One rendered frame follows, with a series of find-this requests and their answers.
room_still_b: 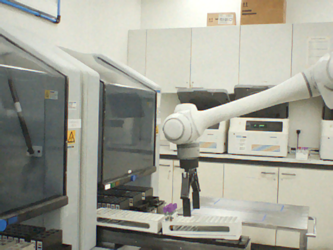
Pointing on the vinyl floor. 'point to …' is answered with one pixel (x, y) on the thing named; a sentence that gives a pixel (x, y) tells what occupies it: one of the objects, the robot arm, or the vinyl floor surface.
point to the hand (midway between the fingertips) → (191, 209)
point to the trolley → (259, 215)
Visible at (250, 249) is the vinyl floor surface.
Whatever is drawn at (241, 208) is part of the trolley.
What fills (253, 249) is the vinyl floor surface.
